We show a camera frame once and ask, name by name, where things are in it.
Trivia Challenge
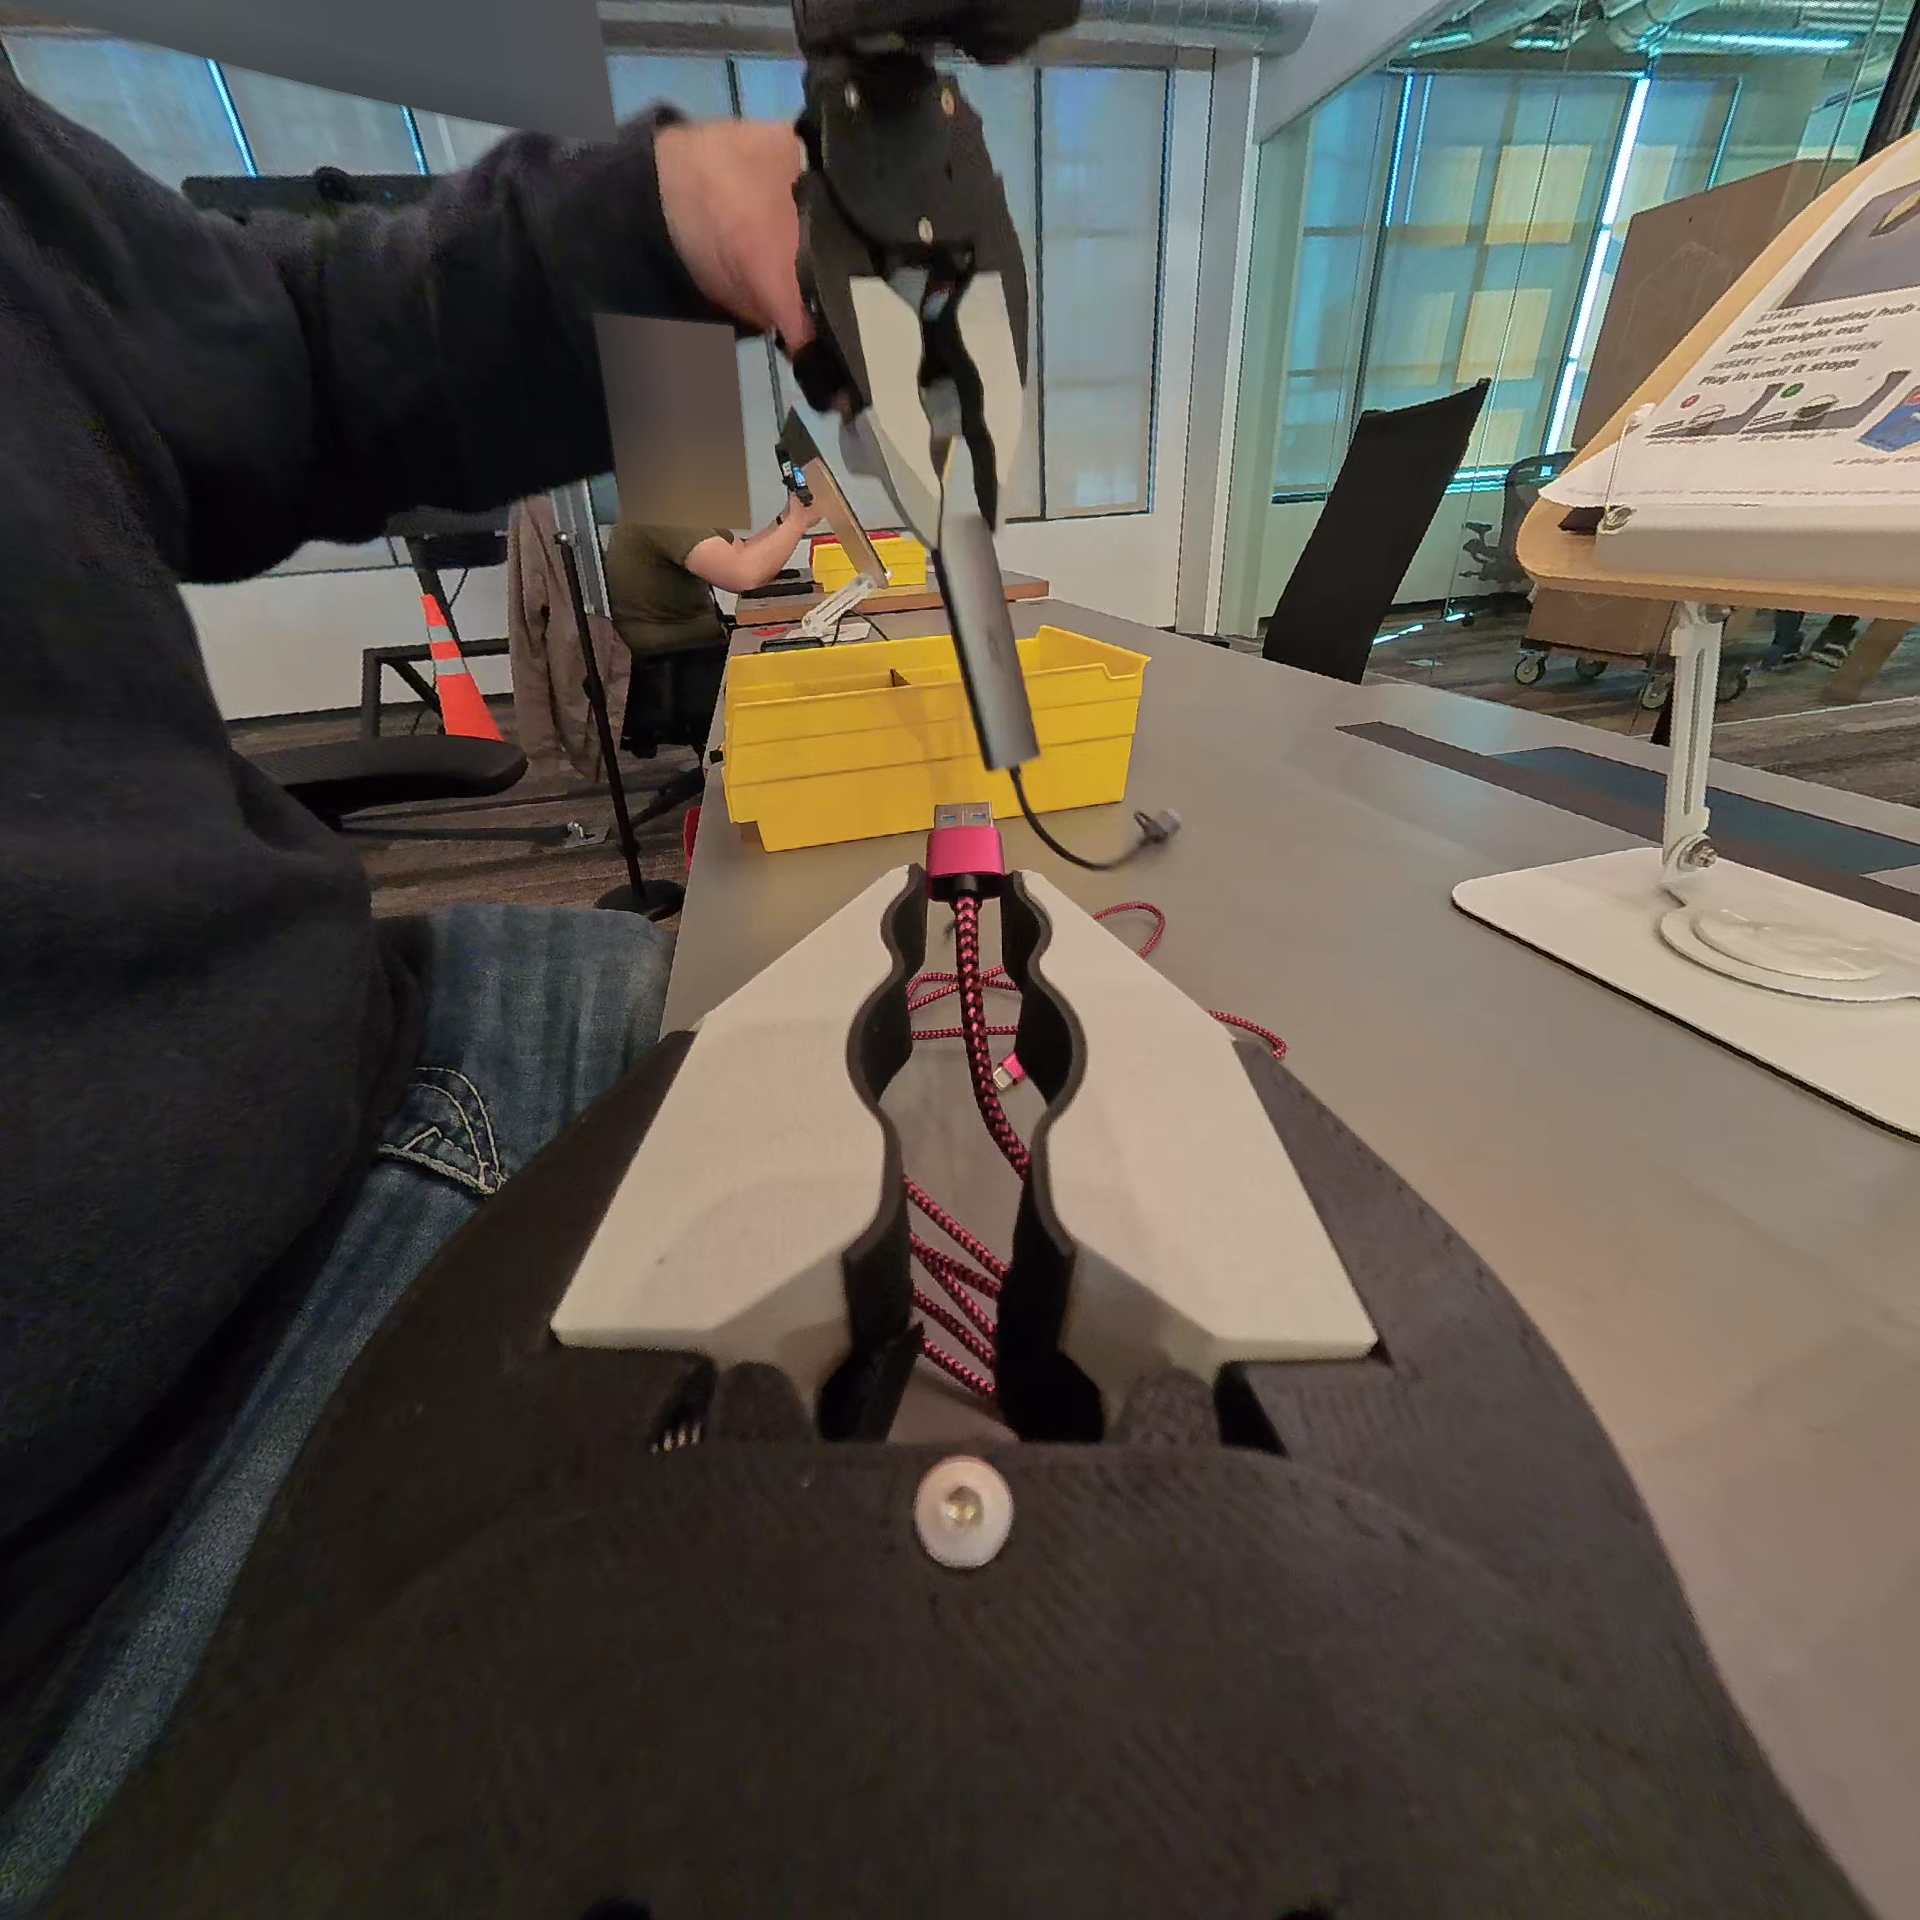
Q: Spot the grey mesh office chair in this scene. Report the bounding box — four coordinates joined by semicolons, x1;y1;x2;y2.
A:
1459;456;1577;590

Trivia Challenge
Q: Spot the person's leg in jeans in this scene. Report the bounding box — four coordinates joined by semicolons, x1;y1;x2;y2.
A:
0;900;676;1892

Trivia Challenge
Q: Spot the pink braided usb cable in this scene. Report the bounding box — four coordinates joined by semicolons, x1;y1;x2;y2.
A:
897;803;1291;1401

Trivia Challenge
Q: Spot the orange traffic cone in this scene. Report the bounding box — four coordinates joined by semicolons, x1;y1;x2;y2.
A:
416;593;507;746

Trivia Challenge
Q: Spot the person's left hand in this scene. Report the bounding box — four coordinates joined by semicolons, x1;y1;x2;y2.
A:
656;116;824;338

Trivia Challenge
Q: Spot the wheeled dolly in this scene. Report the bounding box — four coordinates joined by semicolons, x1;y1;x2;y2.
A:
1512;593;1758;712

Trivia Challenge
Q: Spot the person's left forearm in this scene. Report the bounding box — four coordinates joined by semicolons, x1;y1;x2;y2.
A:
164;113;692;588

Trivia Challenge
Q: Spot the brown hanging coat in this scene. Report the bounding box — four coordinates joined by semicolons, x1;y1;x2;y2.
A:
507;497;634;783

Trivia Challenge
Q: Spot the white document stand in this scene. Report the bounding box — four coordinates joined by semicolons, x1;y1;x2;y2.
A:
1452;488;1920;1139

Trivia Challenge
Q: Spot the wooden side table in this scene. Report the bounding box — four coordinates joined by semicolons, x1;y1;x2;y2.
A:
731;568;1052;628

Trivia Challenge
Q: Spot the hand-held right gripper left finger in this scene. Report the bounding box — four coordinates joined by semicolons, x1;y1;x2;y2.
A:
552;865;923;1442

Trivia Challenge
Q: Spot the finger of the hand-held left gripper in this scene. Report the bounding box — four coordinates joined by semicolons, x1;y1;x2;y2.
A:
844;274;963;559
931;271;1033;530

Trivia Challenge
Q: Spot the wooden board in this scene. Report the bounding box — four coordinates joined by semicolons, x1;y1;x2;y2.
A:
1515;135;1920;615

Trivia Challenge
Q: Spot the black table frame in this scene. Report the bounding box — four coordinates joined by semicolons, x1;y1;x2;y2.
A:
360;643;454;740

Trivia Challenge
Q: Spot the grey usb hub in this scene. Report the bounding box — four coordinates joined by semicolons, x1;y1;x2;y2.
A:
928;435;1048;775

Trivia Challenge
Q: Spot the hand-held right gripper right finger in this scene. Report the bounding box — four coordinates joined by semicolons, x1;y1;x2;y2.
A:
993;871;1383;1442

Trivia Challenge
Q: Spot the black video bar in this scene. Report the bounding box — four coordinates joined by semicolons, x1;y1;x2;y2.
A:
182;168;444;225

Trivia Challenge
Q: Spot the printed instruction sheet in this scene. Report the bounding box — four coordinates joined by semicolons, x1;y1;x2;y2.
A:
1536;151;1920;505

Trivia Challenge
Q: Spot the black table cover plate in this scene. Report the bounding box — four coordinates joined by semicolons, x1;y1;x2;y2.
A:
1499;746;1920;881

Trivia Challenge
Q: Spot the black floor stand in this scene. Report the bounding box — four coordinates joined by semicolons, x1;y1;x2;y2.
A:
552;528;689;918

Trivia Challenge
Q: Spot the black office chair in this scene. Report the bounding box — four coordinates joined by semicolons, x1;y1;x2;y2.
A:
248;737;607;860
1264;380;1495;689

